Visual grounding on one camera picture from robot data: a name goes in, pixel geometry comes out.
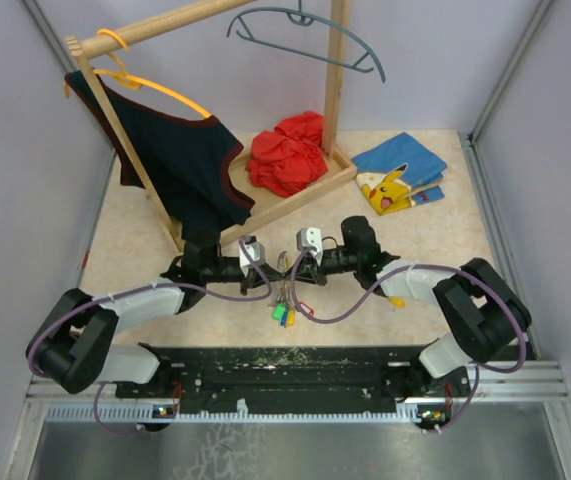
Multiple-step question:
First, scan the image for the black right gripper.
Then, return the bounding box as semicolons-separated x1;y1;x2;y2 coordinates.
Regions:
284;247;360;287

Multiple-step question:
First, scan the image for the steel key organizer yellow handle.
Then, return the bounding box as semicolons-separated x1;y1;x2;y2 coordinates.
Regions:
272;251;299;328

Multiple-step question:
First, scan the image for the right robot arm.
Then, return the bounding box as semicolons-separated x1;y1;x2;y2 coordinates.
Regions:
285;216;531;396

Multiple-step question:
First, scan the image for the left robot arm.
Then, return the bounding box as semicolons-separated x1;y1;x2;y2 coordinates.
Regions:
26;237;282;397

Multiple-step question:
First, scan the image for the red key tag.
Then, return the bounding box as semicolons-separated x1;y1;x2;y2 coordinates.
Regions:
296;302;314;317

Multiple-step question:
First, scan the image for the small yellow tag key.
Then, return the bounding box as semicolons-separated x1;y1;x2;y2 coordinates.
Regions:
388;297;406;308

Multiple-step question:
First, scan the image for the silver key yellow tag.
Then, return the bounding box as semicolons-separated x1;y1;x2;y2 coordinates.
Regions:
286;309;296;328

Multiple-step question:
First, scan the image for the wooden clothes rack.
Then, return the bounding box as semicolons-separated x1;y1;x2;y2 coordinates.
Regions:
65;1;356;252

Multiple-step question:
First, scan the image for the blue pikachu cloth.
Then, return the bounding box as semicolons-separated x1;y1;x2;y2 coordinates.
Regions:
353;132;448;215

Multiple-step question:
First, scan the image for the red crumpled cloth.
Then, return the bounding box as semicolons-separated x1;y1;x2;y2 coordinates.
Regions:
246;111;328;198

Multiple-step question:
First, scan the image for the dark navy tank top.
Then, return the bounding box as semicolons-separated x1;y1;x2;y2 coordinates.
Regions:
64;69;257;246

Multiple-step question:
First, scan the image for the yellow clothes hanger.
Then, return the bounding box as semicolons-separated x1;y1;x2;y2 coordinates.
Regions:
63;28;213;121

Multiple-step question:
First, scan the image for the grey-blue clothes hanger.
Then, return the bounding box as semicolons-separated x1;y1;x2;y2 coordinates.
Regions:
226;1;387;83

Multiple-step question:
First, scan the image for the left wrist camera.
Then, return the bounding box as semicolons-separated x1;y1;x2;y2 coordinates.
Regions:
239;236;266;277

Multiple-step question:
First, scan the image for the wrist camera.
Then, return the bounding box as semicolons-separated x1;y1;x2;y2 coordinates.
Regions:
239;236;266;277
296;227;323;260

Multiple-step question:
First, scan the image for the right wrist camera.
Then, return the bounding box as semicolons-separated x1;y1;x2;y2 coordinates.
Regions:
296;227;323;260

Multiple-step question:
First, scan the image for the green key tag on ring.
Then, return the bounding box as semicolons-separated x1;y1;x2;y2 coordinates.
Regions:
272;304;289;325

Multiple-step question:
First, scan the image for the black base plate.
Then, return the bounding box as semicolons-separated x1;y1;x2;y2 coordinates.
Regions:
116;346;471;415

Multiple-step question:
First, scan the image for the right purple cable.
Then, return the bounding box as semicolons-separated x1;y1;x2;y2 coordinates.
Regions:
288;246;527;434

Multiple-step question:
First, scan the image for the purple cable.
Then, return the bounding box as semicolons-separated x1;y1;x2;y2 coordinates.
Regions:
26;238;273;437
288;246;527;434

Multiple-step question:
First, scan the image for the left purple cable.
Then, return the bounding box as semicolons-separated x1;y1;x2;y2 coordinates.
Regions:
26;238;273;437

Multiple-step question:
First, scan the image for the white slotted cable duct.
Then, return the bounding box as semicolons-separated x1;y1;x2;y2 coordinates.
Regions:
44;402;446;425

